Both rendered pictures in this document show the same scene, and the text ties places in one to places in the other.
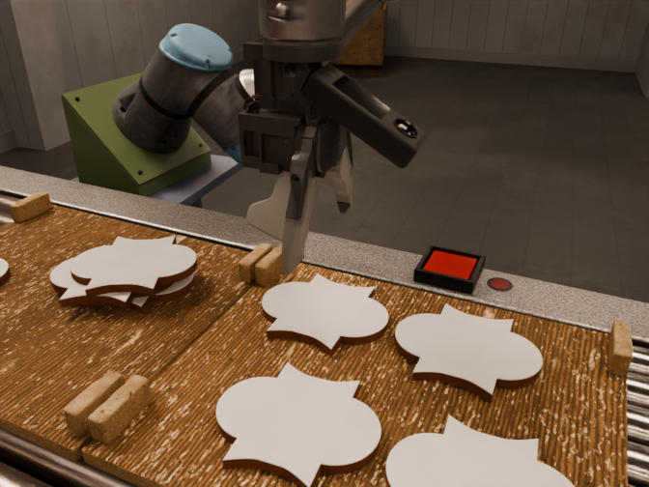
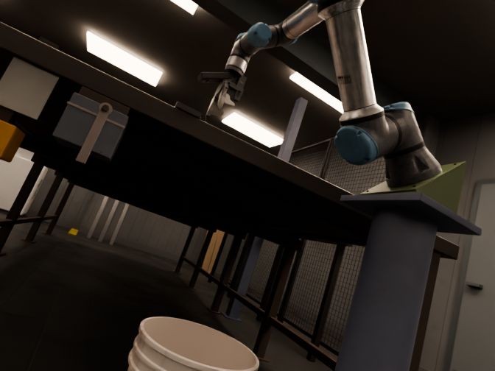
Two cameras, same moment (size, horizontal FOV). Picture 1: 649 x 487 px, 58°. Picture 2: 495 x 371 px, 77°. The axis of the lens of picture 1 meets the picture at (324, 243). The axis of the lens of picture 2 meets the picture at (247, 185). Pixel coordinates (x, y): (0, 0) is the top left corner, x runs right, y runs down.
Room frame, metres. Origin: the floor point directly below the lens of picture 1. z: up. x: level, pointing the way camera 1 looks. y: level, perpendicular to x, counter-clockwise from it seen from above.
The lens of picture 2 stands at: (1.43, -0.60, 0.60)
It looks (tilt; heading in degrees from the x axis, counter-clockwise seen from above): 12 degrees up; 135
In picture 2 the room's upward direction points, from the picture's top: 19 degrees clockwise
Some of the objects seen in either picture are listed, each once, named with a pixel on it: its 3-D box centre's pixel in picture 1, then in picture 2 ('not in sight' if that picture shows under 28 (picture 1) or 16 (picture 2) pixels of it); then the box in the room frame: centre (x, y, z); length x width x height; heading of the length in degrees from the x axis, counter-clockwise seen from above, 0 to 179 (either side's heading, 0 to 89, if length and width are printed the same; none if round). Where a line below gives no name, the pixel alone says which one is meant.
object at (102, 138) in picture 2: not in sight; (92, 131); (0.58, -0.35, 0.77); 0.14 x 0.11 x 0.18; 65
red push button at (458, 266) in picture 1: (449, 269); not in sight; (0.65, -0.16, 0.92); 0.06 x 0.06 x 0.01; 65
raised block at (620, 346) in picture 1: (620, 347); not in sight; (0.46, -0.29, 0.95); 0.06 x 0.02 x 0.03; 156
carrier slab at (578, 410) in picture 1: (385, 393); not in sight; (0.41, -0.06, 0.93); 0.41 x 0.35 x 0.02; 66
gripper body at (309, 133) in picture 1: (296, 106); (230, 86); (0.54, 0.03, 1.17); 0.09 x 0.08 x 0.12; 68
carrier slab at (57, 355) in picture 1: (59, 293); not in sight; (0.59, 0.32, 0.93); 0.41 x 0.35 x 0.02; 65
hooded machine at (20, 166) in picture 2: not in sight; (18, 172); (-4.66, 0.47, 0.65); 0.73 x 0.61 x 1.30; 69
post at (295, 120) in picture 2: not in sight; (269, 200); (-0.61, 1.81, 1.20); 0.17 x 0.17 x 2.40; 65
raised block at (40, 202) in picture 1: (31, 206); not in sight; (0.79, 0.44, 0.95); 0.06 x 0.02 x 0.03; 155
